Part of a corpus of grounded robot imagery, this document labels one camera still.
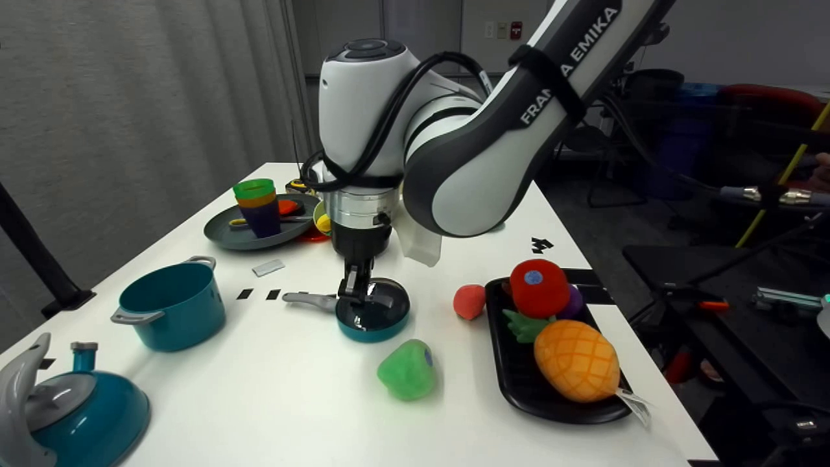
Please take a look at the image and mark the small white card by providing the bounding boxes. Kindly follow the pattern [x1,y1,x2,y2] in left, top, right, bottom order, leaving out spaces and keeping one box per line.
[249,257,288,280]

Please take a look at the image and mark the blue bin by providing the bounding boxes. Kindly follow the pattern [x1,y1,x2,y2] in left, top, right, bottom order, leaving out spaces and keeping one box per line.
[642,81,724,201]

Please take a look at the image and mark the purple stacking cup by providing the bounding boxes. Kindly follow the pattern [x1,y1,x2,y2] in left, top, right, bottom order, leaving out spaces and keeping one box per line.
[240,204,283,241]

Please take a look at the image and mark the teal toy kettle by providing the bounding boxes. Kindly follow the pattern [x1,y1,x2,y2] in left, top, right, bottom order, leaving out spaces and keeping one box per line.
[0,332,152,467]

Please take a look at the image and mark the grey handled tool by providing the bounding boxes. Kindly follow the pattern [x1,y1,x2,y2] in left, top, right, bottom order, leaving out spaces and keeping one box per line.
[750,283,830,317]

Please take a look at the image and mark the purple plush fruit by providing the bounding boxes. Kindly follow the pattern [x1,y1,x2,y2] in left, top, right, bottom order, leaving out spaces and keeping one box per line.
[560,283,589,318]

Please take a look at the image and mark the green stacking cup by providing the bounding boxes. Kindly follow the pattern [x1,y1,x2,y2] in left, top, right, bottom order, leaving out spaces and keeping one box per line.
[231,177,278,204]

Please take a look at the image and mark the yellow pole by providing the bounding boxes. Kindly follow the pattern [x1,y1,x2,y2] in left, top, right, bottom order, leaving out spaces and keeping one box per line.
[732,94,830,253]

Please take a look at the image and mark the red plush apple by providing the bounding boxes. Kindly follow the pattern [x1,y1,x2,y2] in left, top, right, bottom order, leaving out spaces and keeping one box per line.
[506,257,576,321]

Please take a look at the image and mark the black plastic tray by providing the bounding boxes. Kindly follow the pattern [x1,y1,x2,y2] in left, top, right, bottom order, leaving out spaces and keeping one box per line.
[481,271,634,424]

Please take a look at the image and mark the red chair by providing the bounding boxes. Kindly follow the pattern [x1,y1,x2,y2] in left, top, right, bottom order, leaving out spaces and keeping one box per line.
[720,81,830,204]

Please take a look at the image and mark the green plush pear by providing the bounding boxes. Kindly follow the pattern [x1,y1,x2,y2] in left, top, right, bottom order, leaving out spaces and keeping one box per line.
[376,337,441,405]

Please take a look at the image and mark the teal toy pot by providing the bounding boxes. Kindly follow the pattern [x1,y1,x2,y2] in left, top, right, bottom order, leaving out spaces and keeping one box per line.
[109,253,228,356]

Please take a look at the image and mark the grey round plate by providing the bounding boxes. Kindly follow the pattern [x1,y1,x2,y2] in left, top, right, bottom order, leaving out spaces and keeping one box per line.
[203,188,321,253]

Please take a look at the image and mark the black stand leg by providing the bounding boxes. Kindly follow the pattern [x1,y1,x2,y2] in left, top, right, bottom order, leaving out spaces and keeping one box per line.
[0,179,97,318]

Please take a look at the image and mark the teal frying pan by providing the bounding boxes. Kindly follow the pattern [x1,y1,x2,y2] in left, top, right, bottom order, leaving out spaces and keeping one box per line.
[279,275,413,345]

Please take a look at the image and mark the small red toy tomato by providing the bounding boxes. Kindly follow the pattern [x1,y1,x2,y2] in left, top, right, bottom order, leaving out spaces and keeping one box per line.
[452,283,489,323]

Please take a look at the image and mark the yellow-green toy avocado half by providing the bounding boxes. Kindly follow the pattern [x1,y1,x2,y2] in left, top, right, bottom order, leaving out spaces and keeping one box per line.
[311,204,334,239]

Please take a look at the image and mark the white plush tag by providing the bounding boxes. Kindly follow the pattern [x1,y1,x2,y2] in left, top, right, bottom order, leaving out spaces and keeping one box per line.
[615,389,656,433]

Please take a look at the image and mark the orange plush pineapple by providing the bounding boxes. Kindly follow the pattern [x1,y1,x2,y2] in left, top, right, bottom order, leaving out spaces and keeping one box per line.
[502,309,625,407]

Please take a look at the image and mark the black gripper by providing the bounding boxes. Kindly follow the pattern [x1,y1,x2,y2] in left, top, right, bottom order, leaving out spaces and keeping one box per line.
[332,219,393,321]

